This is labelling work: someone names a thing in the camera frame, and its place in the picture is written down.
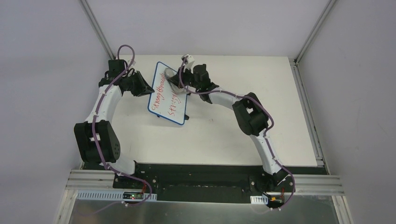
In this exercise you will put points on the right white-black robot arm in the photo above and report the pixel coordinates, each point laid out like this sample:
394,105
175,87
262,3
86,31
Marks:
253,120

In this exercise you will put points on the left white cable duct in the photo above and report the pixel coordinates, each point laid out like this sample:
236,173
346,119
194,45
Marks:
127,196

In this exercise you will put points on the blue-framed small whiteboard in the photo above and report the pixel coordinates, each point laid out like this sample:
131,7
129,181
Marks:
167,101

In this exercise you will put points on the right aluminium frame post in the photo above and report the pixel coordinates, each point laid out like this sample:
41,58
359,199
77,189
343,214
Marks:
315,30

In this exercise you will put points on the left aluminium frame post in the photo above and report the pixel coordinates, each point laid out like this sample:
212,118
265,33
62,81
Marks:
97,28

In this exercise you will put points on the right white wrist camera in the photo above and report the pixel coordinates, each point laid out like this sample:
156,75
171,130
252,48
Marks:
187,62

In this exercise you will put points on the right white cable duct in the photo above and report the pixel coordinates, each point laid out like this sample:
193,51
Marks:
259,200

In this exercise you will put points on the aluminium frame post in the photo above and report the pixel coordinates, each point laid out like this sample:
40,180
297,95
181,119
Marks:
315,30
97,28

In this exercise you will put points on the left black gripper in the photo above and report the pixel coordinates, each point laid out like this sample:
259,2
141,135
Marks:
137,85

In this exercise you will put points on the front aluminium frame rail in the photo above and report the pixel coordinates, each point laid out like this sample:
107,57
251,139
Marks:
324,185

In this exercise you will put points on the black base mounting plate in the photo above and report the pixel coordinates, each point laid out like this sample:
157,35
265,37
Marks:
208,183

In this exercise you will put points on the white cable duct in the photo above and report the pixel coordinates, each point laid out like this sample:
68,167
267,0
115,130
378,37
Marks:
259,200
127,196

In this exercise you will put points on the right side aluminium rail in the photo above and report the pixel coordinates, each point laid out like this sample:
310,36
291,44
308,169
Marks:
304,100

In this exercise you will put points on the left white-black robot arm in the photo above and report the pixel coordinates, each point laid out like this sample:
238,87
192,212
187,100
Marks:
96,139

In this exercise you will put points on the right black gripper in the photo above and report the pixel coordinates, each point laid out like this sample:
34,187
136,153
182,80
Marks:
183,78

